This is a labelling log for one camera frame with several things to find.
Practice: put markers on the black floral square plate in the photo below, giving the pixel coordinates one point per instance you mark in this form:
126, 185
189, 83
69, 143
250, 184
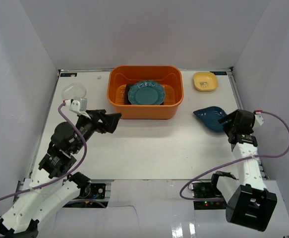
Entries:
127, 95

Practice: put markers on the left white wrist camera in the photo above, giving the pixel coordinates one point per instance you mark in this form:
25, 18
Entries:
77, 105

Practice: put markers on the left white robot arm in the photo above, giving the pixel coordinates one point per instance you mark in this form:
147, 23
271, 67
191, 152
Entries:
55, 183

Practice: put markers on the yellow square dish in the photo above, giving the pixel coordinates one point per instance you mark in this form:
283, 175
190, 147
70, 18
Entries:
205, 81

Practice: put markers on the orange plastic bin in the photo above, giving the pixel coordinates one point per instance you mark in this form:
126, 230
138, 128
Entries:
168, 76

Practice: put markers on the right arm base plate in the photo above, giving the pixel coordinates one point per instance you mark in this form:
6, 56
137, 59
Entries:
212, 200

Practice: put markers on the clear glass plate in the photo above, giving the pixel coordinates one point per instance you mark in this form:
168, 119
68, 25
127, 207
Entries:
73, 90

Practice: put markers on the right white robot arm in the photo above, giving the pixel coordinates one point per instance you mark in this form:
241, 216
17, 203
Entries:
248, 202

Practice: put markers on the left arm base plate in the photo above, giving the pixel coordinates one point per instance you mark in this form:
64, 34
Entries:
92, 197

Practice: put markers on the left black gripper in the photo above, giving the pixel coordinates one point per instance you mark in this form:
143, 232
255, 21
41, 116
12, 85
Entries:
99, 120

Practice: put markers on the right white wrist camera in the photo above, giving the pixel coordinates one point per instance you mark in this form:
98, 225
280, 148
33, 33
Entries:
258, 118

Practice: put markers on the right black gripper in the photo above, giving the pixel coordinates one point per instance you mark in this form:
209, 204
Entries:
231, 116

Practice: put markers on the blue leaf-shaped dish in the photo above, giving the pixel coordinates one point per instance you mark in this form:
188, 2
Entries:
210, 117

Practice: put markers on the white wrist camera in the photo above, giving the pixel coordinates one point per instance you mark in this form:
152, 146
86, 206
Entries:
258, 118
77, 105

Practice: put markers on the teal round scalloped plate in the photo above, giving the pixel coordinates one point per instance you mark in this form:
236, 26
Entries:
146, 93

